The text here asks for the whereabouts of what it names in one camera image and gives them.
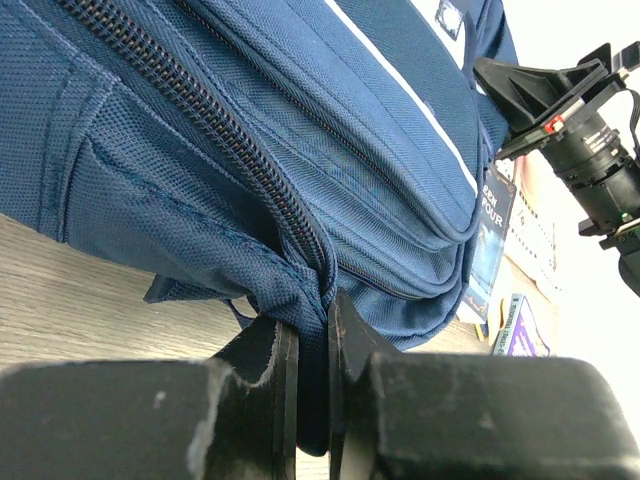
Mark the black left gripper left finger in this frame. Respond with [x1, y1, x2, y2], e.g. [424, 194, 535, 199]
[1, 318, 299, 479]

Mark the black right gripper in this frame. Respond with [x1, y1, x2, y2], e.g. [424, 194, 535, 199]
[473, 43, 639, 293]

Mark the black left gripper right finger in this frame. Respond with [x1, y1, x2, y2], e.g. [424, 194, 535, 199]
[328, 291, 639, 479]

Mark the navy blue student backpack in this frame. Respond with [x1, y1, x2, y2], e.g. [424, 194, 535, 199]
[1, 1, 516, 456]

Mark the dark blue Nineteen Eighty-Four book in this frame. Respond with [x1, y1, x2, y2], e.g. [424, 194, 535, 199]
[457, 165, 517, 324]

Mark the patterned white placemat cloth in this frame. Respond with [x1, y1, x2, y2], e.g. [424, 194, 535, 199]
[497, 151, 560, 301]

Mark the purple paperback book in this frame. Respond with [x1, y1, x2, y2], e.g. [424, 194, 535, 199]
[492, 293, 551, 357]

